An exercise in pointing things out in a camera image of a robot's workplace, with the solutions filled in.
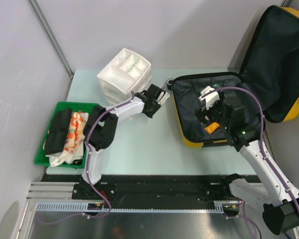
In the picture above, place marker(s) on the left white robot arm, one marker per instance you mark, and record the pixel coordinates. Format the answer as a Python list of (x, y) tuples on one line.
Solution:
[(102, 123)]

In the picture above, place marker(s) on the green plastic tray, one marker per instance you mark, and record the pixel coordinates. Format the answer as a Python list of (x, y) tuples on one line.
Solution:
[(40, 158)]

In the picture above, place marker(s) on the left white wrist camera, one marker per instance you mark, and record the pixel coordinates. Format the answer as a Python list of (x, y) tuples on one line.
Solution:
[(163, 95)]

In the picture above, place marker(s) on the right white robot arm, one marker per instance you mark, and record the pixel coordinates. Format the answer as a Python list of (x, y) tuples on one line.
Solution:
[(279, 202)]

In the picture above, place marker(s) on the yellow Pikachu hard-shell suitcase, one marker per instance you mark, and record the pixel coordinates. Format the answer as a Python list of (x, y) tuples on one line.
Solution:
[(268, 80)]

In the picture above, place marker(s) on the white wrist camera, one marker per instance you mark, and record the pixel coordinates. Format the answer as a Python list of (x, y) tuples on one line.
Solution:
[(209, 96), (163, 95)]

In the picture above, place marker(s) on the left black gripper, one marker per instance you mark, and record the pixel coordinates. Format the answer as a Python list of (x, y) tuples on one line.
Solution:
[(150, 114)]

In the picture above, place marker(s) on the aluminium frame rail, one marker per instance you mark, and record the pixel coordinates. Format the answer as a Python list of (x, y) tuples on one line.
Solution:
[(64, 198)]

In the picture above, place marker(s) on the black fabric pouch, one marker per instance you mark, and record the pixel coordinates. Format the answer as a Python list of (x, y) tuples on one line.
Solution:
[(57, 132)]

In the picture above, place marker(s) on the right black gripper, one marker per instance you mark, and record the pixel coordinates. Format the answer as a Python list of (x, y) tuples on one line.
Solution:
[(203, 112)]

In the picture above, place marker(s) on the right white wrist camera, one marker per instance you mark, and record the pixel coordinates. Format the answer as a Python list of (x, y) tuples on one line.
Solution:
[(209, 96)]

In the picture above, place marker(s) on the orange floral cloth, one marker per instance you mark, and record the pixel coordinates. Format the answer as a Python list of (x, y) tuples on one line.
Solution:
[(75, 137)]

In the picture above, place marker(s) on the white plastic drawer organizer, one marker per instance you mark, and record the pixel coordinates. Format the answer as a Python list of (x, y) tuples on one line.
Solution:
[(127, 72)]

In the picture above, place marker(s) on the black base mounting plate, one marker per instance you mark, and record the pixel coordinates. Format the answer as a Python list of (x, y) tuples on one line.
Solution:
[(153, 192)]

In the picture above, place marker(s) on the orange pill bottle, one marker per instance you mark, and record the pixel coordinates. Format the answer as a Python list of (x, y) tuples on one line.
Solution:
[(212, 128)]

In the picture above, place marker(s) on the white garment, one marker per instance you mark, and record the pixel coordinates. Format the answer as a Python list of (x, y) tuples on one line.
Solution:
[(68, 156)]

